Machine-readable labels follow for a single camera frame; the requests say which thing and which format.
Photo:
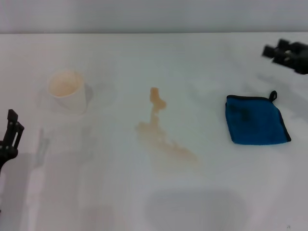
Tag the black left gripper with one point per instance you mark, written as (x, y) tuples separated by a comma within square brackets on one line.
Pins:
[(6, 154)]

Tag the white paper cup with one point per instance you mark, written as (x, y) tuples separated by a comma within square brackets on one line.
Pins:
[(68, 96)]

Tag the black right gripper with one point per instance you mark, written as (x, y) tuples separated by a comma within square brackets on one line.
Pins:
[(299, 57)]

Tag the blue rag with black trim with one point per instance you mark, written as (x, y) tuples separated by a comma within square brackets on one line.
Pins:
[(255, 120)]

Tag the brown water stain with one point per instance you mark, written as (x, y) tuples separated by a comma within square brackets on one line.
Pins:
[(156, 134)]

